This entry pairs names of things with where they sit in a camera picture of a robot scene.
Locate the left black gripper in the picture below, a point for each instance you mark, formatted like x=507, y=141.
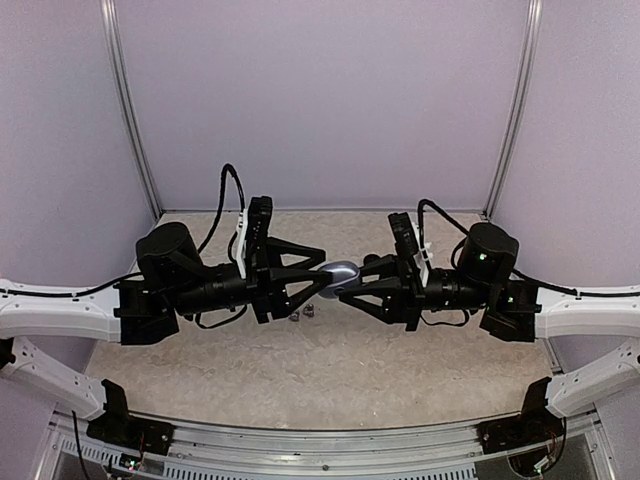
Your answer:
x=267, y=285

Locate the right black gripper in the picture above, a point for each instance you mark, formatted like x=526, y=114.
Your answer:
x=401, y=288

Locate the grey oval earbud case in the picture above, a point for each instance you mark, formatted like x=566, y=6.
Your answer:
x=344, y=274

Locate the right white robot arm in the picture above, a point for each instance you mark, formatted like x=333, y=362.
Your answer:
x=516, y=309

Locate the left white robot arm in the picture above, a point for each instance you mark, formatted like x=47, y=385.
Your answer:
x=137, y=309

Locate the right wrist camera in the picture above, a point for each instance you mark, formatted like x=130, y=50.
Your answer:
x=410, y=244

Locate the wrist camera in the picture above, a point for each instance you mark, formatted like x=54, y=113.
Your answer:
x=410, y=244
x=255, y=225

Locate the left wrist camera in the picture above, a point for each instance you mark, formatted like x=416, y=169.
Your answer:
x=255, y=225

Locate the front aluminium rail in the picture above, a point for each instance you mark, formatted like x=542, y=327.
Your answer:
x=208, y=451

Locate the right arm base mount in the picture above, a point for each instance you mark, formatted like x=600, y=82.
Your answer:
x=534, y=423

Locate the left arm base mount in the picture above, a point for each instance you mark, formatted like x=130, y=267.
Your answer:
x=117, y=426

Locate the right aluminium frame post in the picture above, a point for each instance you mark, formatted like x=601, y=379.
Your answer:
x=517, y=106

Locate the aluminium frame post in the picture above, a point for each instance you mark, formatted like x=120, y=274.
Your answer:
x=517, y=106
x=115, y=50

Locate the left aluminium frame post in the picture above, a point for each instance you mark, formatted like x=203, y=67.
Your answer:
x=115, y=50

